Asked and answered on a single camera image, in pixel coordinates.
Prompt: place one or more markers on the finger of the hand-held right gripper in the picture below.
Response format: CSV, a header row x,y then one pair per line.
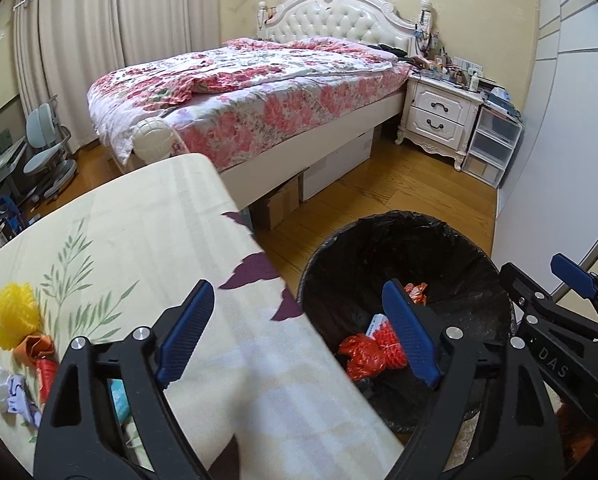
x,y
574,279
521,287

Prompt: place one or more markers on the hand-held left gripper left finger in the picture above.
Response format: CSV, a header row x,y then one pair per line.
x,y
186,331

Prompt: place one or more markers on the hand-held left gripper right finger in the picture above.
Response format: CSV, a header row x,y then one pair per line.
x,y
410,331

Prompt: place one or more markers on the black trash bin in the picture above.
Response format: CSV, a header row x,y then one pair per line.
x,y
449,270

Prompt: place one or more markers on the teal packet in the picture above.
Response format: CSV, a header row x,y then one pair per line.
x,y
120,400

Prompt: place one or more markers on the red wrapper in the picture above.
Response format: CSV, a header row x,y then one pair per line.
x,y
45,377

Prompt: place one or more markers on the yellow foam fruit net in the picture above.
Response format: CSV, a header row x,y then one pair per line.
x,y
10,317

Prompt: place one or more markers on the white purple paper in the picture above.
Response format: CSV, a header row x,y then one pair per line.
x,y
23,400

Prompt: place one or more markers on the red white packet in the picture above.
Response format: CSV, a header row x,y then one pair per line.
x,y
377,327

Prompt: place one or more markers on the orange shiny wrapper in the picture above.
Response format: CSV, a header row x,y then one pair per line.
x,y
418,293

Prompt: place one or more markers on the red foam fruit net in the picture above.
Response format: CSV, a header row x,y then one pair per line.
x,y
364,355

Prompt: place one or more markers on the leaf print tablecloth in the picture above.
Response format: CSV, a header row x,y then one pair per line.
x,y
154,240

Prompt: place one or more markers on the white sliding wardrobe door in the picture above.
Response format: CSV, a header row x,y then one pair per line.
x,y
569,135

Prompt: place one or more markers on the clear plastic drawer unit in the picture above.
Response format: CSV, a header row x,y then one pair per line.
x,y
494,145

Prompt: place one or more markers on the brown cardboard box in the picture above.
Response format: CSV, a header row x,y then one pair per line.
x,y
276,205

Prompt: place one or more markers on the white cardboard box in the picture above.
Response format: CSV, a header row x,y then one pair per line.
x,y
336,165

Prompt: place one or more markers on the pile of items on drawers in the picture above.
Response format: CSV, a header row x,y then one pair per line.
x,y
501,100

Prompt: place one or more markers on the white two-drawer nightstand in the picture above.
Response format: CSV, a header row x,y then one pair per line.
x,y
439,110

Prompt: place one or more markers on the blue bag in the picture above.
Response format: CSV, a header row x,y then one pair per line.
x,y
4,217

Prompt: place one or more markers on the grey blue desk chair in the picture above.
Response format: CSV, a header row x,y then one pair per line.
x,y
46,152

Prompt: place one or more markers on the clutter of bottles on nightstand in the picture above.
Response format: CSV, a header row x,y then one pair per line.
x,y
446,65

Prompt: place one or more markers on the pink floral quilt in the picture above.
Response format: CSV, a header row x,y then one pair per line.
x,y
259,85

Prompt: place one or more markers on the dark clothing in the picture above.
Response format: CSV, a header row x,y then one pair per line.
x,y
391,51

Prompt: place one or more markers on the beige curtains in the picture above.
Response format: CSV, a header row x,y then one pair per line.
x,y
114,35

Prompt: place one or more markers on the white bed with tufted headboard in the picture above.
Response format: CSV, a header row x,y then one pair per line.
x,y
324,20

